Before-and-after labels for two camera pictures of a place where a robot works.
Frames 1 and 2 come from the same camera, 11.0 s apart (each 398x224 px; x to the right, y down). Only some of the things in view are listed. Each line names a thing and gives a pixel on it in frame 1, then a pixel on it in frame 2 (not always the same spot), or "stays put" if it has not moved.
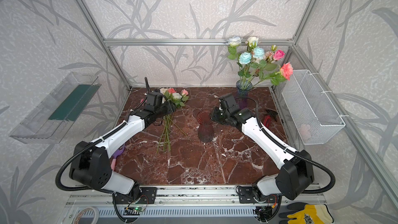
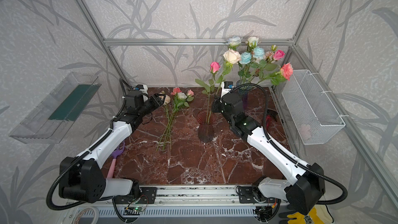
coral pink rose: x=279 y=77 stays put
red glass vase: x=204 y=118 stays put
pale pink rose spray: x=269 y=54 stays put
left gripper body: x=166 y=108 → x=157 y=100
